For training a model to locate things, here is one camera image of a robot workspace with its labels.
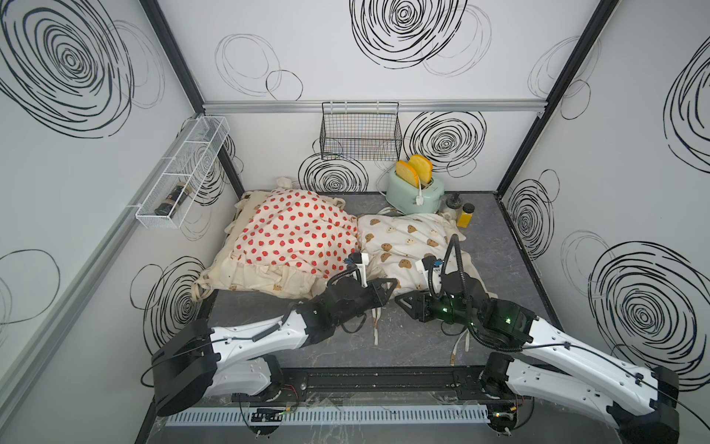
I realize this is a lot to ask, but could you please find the mint green toaster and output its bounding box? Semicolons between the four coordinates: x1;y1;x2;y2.
386;169;446;215

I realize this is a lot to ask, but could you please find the front yellow toast slice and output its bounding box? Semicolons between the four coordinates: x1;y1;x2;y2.
395;160;420;189

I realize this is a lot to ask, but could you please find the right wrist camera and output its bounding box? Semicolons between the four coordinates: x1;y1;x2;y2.
415;255;443;290

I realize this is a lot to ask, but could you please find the clear bottle black cap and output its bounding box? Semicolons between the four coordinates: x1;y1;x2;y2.
443;192;463;220

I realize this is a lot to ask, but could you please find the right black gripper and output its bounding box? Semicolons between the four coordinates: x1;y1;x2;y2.
393;287;478;329

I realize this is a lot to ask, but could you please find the rear yellow toast slice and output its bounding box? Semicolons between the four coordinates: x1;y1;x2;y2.
408;155;434;187

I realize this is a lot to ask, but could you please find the yellow toast slice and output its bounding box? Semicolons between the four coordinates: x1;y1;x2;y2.
408;155;434;187
395;160;420;189

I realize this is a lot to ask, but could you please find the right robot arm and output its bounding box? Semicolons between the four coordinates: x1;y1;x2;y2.
395;273;680;443

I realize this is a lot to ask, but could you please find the yellow bottle black cap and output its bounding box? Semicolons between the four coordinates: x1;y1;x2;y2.
457;203;475;229

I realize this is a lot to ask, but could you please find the cream bear pillowcase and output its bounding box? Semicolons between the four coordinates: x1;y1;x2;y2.
358;214;466;296

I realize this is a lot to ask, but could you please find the white slotted cable duct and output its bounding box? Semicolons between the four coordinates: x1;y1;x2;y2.
166;405;490;427

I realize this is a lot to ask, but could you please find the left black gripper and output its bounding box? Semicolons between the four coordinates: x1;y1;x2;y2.
332;276;397;329

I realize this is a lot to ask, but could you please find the cream bear pillow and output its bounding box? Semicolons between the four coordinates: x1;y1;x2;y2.
192;189;336;302

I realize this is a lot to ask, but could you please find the dark item in shelf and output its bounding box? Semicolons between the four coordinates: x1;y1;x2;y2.
153;183;190;218

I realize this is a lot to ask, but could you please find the strawberry print pillow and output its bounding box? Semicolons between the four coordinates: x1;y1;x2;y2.
230;188;360;279

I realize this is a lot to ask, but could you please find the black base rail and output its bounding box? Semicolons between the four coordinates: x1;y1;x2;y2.
160;365;603;403

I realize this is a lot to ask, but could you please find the white wire shelf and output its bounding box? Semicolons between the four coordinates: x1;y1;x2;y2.
136;116;229;229

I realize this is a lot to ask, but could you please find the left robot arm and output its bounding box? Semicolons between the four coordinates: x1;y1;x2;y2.
148;277;398;417

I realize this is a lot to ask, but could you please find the black wire basket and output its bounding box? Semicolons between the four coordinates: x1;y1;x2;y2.
319;101;403;162

